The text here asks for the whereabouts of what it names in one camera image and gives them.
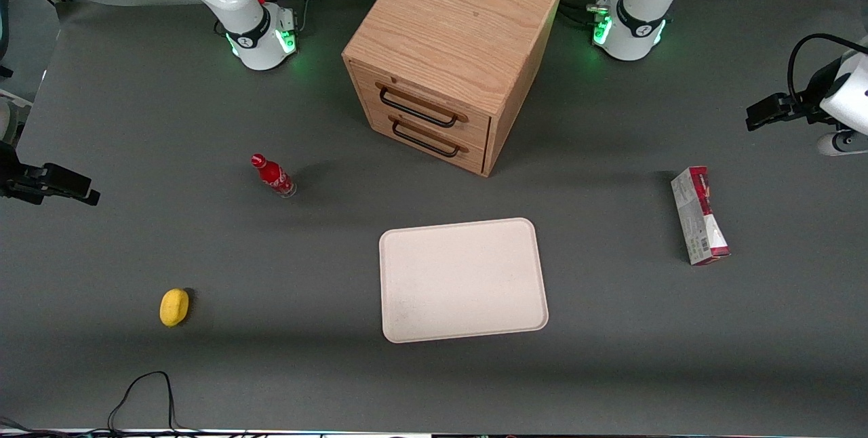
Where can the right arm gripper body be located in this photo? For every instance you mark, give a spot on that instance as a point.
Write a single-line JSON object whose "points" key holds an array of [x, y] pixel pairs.
{"points": [[15, 177]]}

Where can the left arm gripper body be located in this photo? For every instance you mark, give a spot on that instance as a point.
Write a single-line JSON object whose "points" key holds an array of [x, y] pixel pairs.
{"points": [[805, 103]]}

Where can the red cookie box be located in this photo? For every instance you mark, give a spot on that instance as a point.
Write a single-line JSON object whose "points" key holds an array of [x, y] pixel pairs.
{"points": [[698, 221]]}

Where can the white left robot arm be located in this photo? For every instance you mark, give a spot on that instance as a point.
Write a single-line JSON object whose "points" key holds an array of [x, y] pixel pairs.
{"points": [[637, 28]]}

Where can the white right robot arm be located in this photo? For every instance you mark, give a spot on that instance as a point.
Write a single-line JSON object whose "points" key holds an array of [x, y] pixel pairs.
{"points": [[251, 38]]}

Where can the white rectangular tray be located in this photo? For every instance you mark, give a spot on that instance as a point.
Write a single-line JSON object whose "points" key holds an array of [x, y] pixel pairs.
{"points": [[463, 281]]}

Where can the yellow lemon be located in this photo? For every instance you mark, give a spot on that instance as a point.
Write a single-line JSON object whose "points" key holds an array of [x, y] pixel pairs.
{"points": [[174, 307]]}

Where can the red cola bottle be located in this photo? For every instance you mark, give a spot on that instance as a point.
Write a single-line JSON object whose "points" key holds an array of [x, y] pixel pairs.
{"points": [[273, 175]]}

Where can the wooden drawer cabinet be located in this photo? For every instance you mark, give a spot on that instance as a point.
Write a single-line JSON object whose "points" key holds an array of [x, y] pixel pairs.
{"points": [[454, 24]]}

